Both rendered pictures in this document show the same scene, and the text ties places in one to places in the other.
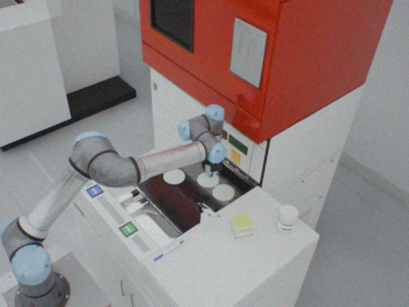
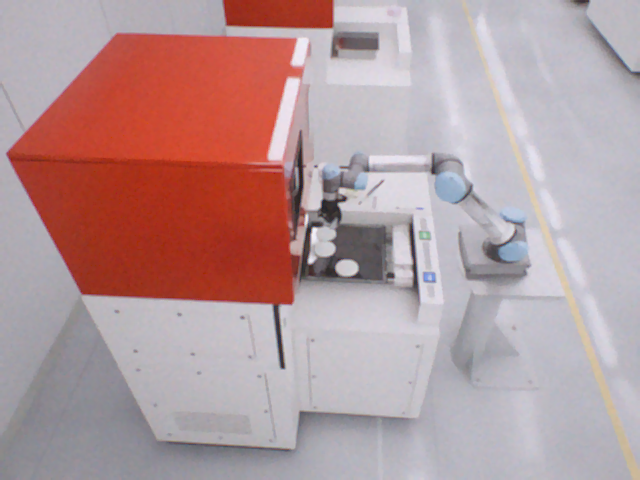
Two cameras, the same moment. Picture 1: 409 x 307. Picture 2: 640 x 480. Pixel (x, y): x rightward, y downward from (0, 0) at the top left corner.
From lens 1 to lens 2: 2.80 m
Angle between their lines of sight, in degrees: 84
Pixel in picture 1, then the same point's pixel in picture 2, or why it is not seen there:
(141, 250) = (426, 220)
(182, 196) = (357, 249)
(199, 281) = (406, 187)
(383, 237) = not seen: hidden behind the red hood
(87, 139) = (456, 172)
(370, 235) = not seen: hidden behind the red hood
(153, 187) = (372, 269)
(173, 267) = (414, 200)
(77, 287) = (476, 241)
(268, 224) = not seen: hidden behind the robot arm
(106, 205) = (427, 261)
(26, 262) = (516, 212)
